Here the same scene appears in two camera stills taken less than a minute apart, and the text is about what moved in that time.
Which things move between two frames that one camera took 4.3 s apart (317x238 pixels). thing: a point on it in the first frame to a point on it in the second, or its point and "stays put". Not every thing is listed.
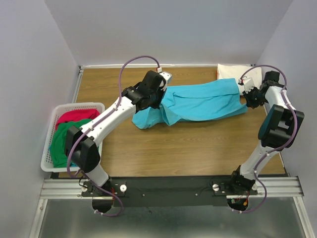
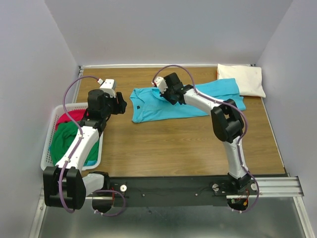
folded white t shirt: x=240 y=72 stays put
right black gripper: x=249 y=103 to x=164 y=95
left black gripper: x=157 y=105 to x=121 y=108
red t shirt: x=72 y=115 stays put
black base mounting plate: x=169 y=191 stays put
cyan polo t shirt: x=180 y=103 stays put
